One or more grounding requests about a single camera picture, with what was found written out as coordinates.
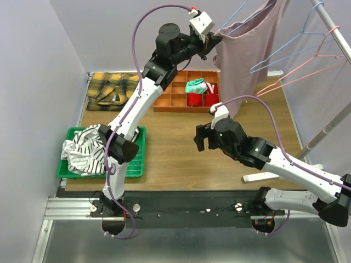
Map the metal clothes rack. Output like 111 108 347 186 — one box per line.
256 1 350 175

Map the black mounting base plate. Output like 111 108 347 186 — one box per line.
90 190 284 228

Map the red rolled cloth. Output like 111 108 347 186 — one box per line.
187 93 202 107
203 94 219 107

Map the red rolled cloth left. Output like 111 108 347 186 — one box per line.
187 93 202 107

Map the yellow plaid shirt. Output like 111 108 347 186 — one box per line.
87 72 139 111

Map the blue wire hanger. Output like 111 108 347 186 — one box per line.
248 2 327 75
219 0 279 36

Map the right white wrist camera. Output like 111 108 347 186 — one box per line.
210 102 229 129

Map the pink wire hanger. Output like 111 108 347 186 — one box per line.
256 26 347 98

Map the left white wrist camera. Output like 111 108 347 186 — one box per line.
189 9 215 43

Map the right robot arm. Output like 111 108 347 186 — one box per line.
194 117 350 227

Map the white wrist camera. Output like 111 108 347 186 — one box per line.
210 102 229 129
189 9 215 43

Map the green plastic tray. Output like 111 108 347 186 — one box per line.
56 126 146 179

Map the teal white sock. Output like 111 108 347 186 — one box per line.
185 78 207 94

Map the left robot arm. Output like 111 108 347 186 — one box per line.
99 23 222 216

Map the aluminium frame rail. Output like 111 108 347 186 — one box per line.
33 198 347 262

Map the red white striped sock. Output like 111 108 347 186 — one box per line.
206 82 218 94

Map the red rolled cloth right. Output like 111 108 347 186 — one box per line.
203 94 219 107

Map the black white striped garment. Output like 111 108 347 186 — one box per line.
61 124 106 176

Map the mauve tank top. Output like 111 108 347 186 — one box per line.
213 1 287 102

